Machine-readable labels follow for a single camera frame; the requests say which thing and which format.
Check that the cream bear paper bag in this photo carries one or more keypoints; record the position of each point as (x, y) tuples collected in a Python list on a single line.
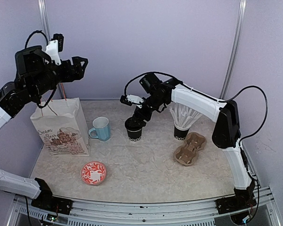
[(62, 127)]

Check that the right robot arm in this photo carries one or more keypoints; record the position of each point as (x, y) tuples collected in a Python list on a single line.
[(224, 113)]

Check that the aluminium post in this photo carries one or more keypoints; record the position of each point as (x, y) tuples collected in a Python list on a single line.
[(44, 18), (235, 47)]

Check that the left aluminium post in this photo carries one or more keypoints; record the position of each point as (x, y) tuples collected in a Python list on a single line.
[(44, 18)]

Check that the white wrapped straws bundle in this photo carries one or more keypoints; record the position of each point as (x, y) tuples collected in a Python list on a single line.
[(183, 116)]

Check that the red patterned bowl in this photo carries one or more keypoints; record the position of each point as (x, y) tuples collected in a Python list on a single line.
[(93, 173)]

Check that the black cup holding straws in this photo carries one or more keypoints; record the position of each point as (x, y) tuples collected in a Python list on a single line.
[(180, 133)]

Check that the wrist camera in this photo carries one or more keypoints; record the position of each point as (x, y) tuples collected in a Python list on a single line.
[(54, 47), (132, 100)]

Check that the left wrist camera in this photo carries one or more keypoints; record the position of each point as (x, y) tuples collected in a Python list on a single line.
[(54, 47)]

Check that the light blue mug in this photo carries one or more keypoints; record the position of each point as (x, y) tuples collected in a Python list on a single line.
[(100, 129)]

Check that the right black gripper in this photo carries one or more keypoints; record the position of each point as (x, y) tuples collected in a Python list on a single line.
[(138, 111)]

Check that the right aluminium post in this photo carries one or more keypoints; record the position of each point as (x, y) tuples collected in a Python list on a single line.
[(235, 47)]

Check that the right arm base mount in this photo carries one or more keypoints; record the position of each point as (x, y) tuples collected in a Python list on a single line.
[(241, 199)]

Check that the brown pulp cup carrier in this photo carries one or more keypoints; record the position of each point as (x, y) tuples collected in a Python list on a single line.
[(187, 153)]

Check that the aluminium front rail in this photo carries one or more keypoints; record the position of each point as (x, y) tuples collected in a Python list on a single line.
[(205, 212)]

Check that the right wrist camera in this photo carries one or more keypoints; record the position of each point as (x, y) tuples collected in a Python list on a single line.
[(132, 100)]

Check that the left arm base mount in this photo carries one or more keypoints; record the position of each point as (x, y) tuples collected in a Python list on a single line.
[(50, 200)]

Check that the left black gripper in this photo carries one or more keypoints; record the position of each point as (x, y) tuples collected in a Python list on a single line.
[(78, 71)]

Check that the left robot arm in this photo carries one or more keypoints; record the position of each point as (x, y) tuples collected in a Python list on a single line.
[(36, 75)]

